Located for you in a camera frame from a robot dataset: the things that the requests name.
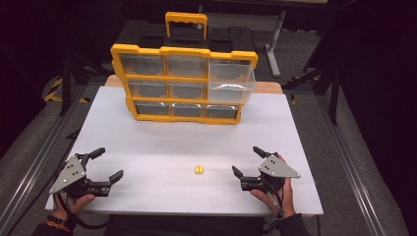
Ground clear plastic storage drawer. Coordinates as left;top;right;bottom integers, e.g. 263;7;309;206
208;61;257;104

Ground grey metal table leg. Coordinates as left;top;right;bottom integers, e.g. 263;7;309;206
265;9;287;79

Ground aluminium floor rail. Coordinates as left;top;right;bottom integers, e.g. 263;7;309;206
315;93;389;236
0;84;88;236

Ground orange bead bracelet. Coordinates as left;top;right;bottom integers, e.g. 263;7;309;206
43;219;73;234

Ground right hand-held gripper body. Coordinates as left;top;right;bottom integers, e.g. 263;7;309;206
240;154;302;195

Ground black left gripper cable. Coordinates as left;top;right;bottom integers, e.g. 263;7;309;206
55;192;111;230

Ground yellow black hazard tape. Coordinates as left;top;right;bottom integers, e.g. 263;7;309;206
43;77;90;104

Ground person's left hand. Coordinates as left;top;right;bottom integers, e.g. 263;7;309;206
53;193;96;219

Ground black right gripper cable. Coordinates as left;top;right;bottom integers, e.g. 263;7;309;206
262;179;285;234

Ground person's dark clothing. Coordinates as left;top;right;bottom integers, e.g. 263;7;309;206
103;214;268;236

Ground dark bead bracelet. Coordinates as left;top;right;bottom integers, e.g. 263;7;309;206
46;214;76;228

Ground black tripod stand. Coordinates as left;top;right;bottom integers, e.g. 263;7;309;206
57;53;111;116
282;63;342;126

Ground grid of small clear drawers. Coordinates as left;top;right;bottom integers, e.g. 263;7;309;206
119;53;240;120

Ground person's right hand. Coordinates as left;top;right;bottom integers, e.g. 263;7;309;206
250;178;297;219

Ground yellow black drawer organizer cabinet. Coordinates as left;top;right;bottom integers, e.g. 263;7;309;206
110;11;259;126

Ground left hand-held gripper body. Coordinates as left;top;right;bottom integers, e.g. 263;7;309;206
48;155;111;199

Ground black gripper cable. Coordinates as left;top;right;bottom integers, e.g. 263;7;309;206
55;192;111;230
262;179;285;234

